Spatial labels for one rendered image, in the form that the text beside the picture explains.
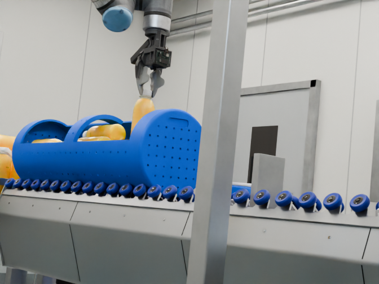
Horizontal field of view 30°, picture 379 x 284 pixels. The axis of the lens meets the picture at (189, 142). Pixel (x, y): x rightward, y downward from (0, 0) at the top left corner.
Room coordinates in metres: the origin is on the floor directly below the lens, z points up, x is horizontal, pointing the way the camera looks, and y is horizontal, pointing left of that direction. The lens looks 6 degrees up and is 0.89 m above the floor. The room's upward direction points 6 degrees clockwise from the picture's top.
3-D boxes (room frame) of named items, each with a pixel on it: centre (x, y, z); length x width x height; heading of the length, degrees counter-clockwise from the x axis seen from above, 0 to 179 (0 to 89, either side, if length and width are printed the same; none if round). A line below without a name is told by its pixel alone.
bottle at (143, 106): (2.29, 0.16, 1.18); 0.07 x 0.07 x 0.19
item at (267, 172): (1.93, -0.22, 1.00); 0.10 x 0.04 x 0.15; 130
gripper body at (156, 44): (2.27, 0.14, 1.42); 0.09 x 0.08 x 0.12; 40
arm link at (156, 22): (2.28, 0.14, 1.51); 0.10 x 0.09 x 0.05; 130
